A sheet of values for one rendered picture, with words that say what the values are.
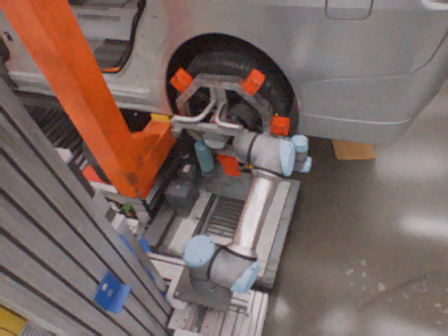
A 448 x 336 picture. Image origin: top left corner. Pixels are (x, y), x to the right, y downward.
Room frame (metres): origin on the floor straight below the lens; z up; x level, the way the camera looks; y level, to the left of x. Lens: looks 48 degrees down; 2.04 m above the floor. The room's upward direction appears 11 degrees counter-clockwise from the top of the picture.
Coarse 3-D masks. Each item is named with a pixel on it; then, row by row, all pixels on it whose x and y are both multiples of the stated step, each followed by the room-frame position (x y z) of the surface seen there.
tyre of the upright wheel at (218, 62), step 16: (208, 48) 1.70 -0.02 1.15; (224, 48) 1.61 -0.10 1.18; (240, 48) 1.60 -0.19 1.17; (256, 48) 1.60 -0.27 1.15; (192, 64) 1.61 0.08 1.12; (208, 64) 1.53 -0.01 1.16; (224, 64) 1.49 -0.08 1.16; (240, 64) 1.46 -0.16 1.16; (256, 64) 1.48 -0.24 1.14; (272, 64) 1.52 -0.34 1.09; (272, 80) 1.43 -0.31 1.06; (288, 80) 1.52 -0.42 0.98; (272, 96) 1.37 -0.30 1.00; (288, 96) 1.45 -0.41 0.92; (288, 112) 1.42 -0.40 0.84
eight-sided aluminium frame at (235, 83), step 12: (192, 84) 1.49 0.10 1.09; (204, 84) 1.46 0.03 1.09; (216, 84) 1.42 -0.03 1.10; (228, 84) 1.39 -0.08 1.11; (240, 84) 1.38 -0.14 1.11; (180, 96) 1.53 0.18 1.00; (252, 96) 1.34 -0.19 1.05; (180, 108) 1.54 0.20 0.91; (264, 108) 1.31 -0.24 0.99; (264, 120) 1.31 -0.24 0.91; (192, 132) 1.53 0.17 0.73; (204, 132) 1.55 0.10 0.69; (264, 132) 1.31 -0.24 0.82; (228, 144) 1.48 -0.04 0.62
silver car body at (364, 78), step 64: (128, 0) 3.59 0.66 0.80; (192, 0) 1.56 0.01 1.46; (256, 0) 1.42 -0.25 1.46; (320, 0) 1.29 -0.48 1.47; (384, 0) 1.19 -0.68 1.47; (128, 64) 1.85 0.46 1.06; (320, 64) 1.28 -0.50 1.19; (384, 64) 1.16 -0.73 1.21; (320, 128) 1.27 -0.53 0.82; (384, 128) 1.13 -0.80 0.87
